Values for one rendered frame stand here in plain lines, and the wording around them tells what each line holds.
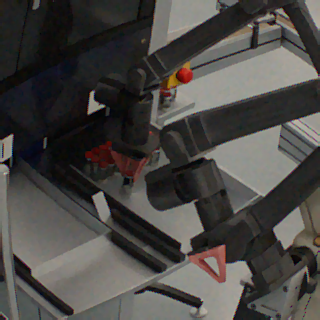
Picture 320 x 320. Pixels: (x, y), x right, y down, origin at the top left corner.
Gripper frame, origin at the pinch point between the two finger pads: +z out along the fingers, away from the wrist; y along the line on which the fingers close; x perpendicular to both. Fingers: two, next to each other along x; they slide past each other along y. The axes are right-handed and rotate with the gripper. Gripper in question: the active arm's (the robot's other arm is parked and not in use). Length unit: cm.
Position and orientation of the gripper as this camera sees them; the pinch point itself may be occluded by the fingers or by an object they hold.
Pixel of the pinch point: (130, 174)
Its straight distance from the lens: 250.2
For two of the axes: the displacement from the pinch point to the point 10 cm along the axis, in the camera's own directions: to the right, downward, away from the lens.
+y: -8.7, -3.5, 3.5
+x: -4.8, 4.5, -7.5
